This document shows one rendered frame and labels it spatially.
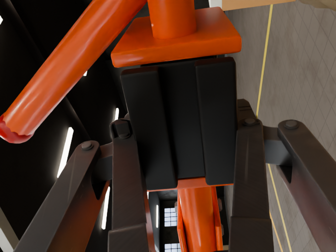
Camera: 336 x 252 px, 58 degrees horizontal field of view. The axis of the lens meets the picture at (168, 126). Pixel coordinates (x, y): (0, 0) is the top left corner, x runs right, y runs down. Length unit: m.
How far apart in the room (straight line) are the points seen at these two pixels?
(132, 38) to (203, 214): 0.12
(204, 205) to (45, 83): 0.12
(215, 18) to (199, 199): 0.11
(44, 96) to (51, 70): 0.02
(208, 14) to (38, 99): 0.11
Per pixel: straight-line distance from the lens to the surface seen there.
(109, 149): 0.16
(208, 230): 0.22
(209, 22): 0.17
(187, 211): 0.21
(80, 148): 0.16
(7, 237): 3.54
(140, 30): 0.18
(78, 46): 0.18
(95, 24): 0.17
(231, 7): 1.59
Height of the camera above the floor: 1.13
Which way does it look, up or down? 6 degrees up
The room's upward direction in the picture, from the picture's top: 96 degrees counter-clockwise
